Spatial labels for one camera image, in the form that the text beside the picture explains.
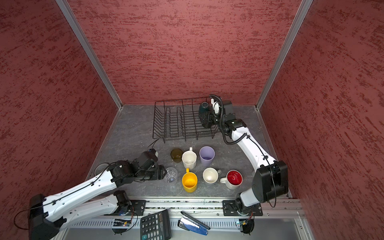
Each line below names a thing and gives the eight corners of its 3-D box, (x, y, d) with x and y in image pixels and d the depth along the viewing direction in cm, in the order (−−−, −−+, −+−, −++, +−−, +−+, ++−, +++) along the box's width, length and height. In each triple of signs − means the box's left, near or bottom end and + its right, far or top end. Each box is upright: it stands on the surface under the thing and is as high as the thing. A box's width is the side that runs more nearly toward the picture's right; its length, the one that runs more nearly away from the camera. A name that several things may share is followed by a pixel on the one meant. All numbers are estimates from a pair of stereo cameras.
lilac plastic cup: (199, 168, 90) (199, 159, 80) (199, 155, 95) (199, 146, 85) (213, 168, 90) (215, 159, 80) (212, 156, 95) (214, 146, 85)
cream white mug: (202, 187, 82) (203, 182, 75) (202, 173, 87) (202, 167, 80) (219, 187, 82) (222, 182, 75) (218, 173, 87) (220, 167, 80)
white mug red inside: (220, 189, 82) (222, 185, 76) (219, 175, 87) (221, 170, 81) (240, 189, 82) (244, 185, 76) (237, 175, 87) (241, 170, 81)
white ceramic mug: (188, 173, 88) (188, 166, 79) (180, 162, 92) (179, 154, 84) (199, 165, 91) (200, 158, 82) (191, 155, 95) (191, 147, 87)
